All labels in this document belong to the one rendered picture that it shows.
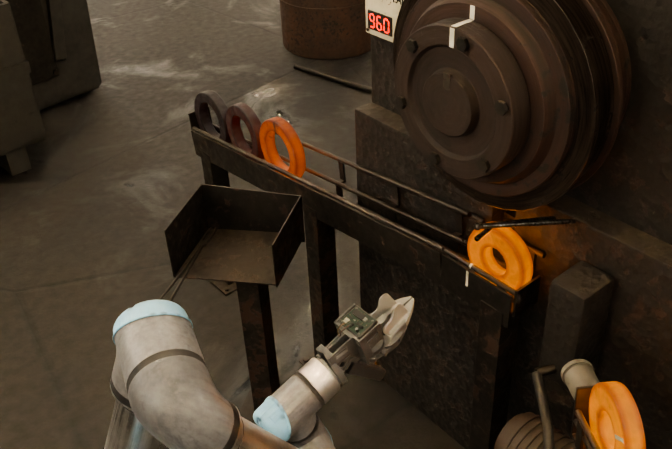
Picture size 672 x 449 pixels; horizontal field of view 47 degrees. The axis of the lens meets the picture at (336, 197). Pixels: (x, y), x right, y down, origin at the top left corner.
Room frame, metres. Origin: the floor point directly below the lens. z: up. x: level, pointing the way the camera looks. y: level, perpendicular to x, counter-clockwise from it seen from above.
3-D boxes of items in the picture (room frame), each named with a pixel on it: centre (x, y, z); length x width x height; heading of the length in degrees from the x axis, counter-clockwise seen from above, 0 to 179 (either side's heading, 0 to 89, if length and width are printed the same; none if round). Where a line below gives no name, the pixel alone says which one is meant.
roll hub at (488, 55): (1.21, -0.22, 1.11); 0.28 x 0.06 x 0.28; 38
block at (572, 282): (1.09, -0.45, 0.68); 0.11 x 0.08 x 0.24; 128
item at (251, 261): (1.48, 0.24, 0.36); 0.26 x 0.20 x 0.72; 73
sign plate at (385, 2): (1.60, -0.17, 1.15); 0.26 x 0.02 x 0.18; 38
